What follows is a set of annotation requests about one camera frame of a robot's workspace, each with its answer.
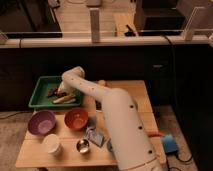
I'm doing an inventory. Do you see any small metal cup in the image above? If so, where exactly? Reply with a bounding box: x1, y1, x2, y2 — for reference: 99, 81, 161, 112
76, 139, 90, 154

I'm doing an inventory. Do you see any banana in tray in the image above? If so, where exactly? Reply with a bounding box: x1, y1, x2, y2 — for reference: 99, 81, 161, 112
53, 94, 75, 104

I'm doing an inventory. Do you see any white paper cup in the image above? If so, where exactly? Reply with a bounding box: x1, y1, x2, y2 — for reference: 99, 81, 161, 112
42, 134, 61, 155

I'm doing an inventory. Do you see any purple bowl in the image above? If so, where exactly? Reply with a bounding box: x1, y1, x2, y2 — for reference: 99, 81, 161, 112
28, 110, 56, 135

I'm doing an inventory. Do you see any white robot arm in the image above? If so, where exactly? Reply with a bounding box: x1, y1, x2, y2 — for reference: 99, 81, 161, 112
61, 66, 163, 171

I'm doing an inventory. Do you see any orange bowl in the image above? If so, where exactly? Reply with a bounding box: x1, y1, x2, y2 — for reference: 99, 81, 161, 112
64, 108, 89, 131

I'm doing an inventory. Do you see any dark red grapes bunch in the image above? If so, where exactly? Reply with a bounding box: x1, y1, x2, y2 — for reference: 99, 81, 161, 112
47, 87, 58, 98

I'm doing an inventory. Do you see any black object behind rail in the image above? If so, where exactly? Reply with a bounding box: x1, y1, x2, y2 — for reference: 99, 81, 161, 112
124, 25, 136, 36

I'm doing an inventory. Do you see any black rectangular bar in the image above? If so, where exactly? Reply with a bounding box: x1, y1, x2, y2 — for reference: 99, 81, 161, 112
95, 101, 101, 110

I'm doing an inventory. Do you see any blue cup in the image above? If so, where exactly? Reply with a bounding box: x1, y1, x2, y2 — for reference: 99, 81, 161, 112
107, 139, 113, 153

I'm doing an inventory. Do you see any blue round device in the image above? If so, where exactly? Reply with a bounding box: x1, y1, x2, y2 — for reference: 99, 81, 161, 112
161, 134, 178, 154

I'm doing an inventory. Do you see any green plastic tray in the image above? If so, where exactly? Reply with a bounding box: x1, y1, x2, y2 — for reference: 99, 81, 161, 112
28, 76, 83, 109

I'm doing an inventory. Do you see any orange fruit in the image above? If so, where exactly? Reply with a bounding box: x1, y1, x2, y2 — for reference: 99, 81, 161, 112
98, 80, 106, 86

